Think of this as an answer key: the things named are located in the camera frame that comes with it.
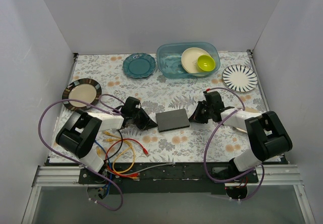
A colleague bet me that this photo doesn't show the black ethernet cable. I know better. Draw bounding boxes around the black ethernet cable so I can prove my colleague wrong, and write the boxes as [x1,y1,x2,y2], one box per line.
[103,130,124,164]

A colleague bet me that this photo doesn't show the black network switch box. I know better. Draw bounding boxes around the black network switch box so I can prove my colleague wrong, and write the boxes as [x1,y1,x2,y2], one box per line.
[156,109,190,132]

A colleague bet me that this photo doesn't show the red ethernet cable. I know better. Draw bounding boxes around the red ethernet cable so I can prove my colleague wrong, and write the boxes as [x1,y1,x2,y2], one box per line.
[104,138,150,179]

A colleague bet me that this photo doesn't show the blue ethernet cable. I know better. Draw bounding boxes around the blue ethernet cable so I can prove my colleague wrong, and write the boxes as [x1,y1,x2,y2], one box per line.
[95,147,114,197]

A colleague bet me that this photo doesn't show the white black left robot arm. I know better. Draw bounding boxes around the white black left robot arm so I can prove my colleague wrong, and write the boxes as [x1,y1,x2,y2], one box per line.
[56,97,157,184]

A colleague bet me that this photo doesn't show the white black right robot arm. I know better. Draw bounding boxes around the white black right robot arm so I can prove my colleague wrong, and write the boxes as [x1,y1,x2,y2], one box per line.
[189,88,293,183]

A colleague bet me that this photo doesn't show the floral patterned table mat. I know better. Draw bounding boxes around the floral patterned table mat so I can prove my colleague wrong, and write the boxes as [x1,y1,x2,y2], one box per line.
[73,54,267,163]

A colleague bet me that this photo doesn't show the cream square dish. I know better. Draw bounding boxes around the cream square dish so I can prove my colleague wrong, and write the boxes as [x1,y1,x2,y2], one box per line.
[230,107,261,133]

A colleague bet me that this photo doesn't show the white plate blue stripes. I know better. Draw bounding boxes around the white plate blue stripes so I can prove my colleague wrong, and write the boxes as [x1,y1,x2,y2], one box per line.
[222,65,258,93]

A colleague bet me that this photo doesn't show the lime green bowl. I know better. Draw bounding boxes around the lime green bowl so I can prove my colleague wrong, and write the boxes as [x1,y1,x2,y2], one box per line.
[197,54,216,72]

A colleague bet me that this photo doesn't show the teal scalloped plate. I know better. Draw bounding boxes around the teal scalloped plate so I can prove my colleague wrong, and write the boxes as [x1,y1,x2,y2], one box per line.
[122,53,156,79]

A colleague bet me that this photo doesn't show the brown rimmed cream plate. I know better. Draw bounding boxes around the brown rimmed cream plate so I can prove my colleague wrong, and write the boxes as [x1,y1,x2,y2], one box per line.
[62,78,102,105]

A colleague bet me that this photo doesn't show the cream plate in tub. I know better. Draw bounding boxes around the cream plate in tub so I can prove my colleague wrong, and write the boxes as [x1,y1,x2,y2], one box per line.
[181,47,210,74]

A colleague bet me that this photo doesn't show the blue transparent plastic tub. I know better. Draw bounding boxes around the blue transparent plastic tub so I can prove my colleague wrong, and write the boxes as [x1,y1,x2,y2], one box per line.
[156,42,221,79]

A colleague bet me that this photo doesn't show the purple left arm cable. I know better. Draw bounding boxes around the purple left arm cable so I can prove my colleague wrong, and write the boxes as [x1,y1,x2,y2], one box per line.
[37,94,126,211]

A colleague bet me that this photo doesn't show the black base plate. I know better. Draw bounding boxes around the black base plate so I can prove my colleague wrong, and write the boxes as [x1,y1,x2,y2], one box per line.
[78,162,258,194]

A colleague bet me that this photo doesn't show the aluminium frame rail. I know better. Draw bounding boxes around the aluminium frame rail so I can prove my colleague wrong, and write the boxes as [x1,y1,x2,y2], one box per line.
[21,165,85,224]

